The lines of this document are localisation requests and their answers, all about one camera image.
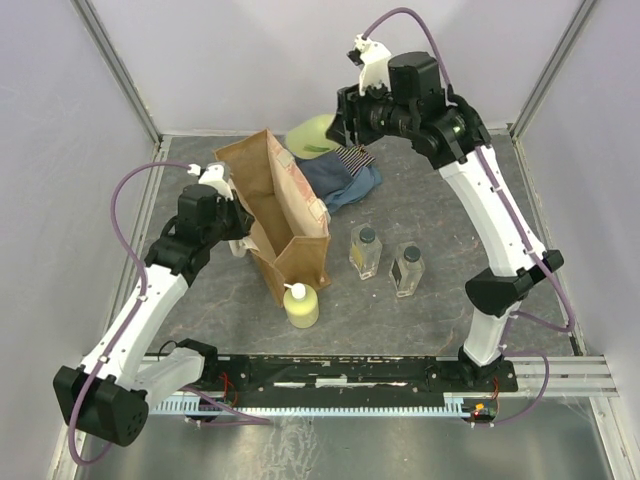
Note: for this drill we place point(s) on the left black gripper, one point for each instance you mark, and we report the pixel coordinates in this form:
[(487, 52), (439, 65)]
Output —
[(244, 220)]

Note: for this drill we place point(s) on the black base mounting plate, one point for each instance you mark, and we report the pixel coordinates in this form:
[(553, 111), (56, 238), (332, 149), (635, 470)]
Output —
[(274, 381)]

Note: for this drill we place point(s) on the green bottle with pump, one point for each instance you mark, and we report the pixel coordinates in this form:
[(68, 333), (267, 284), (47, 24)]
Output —
[(308, 140)]

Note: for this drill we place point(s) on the dark blue folded cloth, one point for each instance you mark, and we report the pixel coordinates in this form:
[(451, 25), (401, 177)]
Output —
[(326, 174)]

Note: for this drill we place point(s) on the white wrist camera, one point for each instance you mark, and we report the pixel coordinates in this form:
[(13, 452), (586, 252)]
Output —
[(216, 175), (372, 58)]

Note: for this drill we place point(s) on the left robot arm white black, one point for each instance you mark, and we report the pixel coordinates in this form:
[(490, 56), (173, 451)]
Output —
[(109, 395)]

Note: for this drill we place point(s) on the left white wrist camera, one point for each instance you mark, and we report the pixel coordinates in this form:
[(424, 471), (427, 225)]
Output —
[(216, 175)]

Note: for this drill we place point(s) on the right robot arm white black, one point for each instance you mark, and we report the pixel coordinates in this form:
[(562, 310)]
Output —
[(518, 261)]

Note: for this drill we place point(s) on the clear bottle black label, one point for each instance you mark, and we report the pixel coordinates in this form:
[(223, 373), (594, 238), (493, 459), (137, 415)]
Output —
[(406, 269)]

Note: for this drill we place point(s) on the yellow bottle white cap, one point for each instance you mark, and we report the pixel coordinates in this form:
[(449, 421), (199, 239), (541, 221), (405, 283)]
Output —
[(301, 305)]

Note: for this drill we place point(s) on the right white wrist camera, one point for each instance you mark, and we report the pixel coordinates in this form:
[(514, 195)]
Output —
[(372, 58)]

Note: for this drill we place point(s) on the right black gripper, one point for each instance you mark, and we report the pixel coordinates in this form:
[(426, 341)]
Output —
[(350, 115)]

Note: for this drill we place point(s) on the light blue folded cloth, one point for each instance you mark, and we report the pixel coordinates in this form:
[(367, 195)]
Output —
[(366, 180)]

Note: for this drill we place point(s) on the brown canvas bag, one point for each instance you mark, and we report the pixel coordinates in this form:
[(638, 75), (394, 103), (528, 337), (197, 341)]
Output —
[(290, 234)]

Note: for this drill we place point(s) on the striped folded cloth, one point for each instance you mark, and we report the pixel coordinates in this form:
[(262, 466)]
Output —
[(354, 158)]

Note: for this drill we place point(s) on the clear bottle yellow label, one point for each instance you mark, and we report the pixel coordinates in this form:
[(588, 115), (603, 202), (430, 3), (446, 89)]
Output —
[(365, 251)]

